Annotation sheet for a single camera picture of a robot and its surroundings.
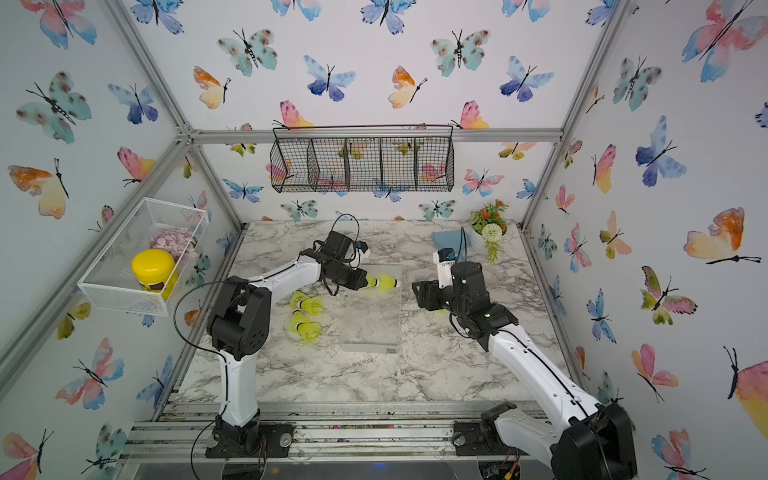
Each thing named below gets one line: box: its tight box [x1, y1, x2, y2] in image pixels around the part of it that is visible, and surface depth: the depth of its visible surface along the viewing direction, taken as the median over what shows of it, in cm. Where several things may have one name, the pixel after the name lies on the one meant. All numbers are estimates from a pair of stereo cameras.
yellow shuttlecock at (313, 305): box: [297, 296, 325, 316], surface depth 98 cm
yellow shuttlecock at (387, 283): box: [378, 273, 401, 291], surface depth 103 cm
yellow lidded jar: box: [132, 249, 179, 300], surface depth 65 cm
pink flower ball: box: [149, 227, 198, 263], surface depth 70 cm
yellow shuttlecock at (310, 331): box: [295, 322, 323, 344], surface depth 94 cm
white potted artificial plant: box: [470, 199, 509, 264], surface depth 104 cm
